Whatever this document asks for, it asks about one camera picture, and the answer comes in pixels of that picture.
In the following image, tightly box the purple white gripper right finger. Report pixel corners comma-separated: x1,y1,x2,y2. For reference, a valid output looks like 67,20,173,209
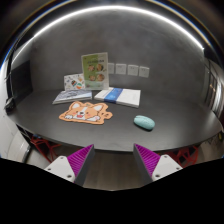
133,144,182,185

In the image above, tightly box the red chair left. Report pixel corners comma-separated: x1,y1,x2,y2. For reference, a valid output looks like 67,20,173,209
31,135,59,162

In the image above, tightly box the green food menu stand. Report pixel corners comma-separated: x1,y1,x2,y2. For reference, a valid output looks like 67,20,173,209
81,52,109,90

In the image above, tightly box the white blue book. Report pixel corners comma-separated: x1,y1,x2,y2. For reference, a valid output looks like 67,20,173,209
94,87,141,108

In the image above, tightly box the orange corgi mouse pad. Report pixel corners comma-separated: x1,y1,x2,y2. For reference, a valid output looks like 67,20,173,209
59,101,113,125

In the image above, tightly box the red chair right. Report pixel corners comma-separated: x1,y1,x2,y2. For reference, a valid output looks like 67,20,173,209
167,146,198,168

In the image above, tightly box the grey magazine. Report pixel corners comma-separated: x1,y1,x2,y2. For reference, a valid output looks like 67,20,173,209
53,90,92,104

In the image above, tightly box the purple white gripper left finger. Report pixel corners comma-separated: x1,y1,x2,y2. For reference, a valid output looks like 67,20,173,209
45,144,95,186

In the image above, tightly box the white wall socket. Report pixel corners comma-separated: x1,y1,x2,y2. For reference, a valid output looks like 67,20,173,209
108,63,115,74
139,66,150,78
116,64,127,75
127,65,139,76

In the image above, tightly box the red chair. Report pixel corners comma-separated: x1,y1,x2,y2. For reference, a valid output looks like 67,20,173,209
167,146,198,168
31,135,59,162

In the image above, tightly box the teal computer mouse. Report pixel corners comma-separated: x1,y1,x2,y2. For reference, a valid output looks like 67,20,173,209
134,115,155,130

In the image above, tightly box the small illustrated card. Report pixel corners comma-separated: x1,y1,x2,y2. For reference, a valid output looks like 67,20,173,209
64,74,85,91

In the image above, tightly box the black monitor screen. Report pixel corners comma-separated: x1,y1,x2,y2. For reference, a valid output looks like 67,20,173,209
11,61,33,104

